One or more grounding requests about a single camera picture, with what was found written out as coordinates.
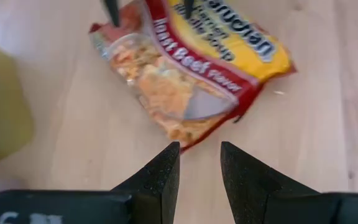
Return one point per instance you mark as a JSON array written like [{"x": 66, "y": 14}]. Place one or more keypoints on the yellow plastic container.
[{"x": 2, "y": 109}]

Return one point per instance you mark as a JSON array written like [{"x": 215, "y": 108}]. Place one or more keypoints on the red Maruchan beef noodle pack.
[{"x": 197, "y": 77}]

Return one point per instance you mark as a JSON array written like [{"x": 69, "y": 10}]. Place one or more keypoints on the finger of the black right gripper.
[
  {"x": 189, "y": 7},
  {"x": 112, "y": 12}
]

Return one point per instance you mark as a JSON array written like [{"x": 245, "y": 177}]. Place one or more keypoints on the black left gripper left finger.
[{"x": 154, "y": 193}]

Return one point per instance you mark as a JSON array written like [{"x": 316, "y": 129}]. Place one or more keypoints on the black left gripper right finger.
[{"x": 253, "y": 199}]

